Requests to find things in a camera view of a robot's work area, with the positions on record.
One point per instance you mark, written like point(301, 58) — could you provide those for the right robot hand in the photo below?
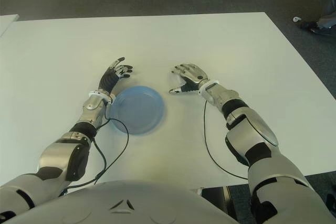
point(195, 75)

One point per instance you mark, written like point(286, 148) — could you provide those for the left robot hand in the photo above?
point(109, 81)

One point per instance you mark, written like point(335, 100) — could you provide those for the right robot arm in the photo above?
point(252, 134)

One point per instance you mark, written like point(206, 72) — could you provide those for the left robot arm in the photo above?
point(63, 153)

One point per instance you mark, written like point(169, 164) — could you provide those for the blue plate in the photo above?
point(139, 108)

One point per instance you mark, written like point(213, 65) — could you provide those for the small white floor object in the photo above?
point(296, 19)

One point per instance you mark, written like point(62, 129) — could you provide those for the white side table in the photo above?
point(6, 23)

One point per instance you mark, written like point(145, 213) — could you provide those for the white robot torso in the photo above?
point(126, 203)

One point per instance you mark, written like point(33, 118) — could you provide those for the dark floor item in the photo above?
point(331, 200)

